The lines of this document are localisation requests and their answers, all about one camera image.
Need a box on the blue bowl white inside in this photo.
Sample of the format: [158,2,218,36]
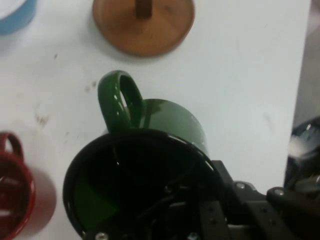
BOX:
[0,0,38,35]

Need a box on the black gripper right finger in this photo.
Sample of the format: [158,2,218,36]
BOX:
[212,159,320,240]

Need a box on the green enamel mug white print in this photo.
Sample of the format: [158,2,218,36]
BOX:
[62,70,221,240]

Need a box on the black rounded object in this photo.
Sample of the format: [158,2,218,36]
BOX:
[284,117,320,193]

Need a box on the wooden mug tree stand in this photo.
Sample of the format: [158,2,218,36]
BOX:
[92,0,196,58]

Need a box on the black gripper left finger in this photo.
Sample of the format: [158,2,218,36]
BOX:
[138,196,227,240]

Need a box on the red enamel mug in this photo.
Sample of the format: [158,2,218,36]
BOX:
[0,131,58,240]

